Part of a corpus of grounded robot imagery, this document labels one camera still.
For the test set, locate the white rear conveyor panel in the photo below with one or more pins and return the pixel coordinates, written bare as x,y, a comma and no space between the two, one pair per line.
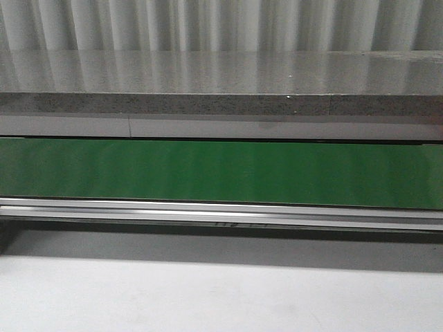
296,127

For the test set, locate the aluminium conveyor side rail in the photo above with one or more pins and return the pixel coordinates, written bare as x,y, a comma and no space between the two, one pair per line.
220,214

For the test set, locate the white pleated curtain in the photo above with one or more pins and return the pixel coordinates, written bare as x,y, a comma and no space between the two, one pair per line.
277,26

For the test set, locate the green conveyor belt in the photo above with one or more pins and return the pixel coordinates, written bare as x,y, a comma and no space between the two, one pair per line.
310,173

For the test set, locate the grey granite counter slab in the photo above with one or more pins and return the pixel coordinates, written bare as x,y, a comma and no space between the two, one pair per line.
222,83

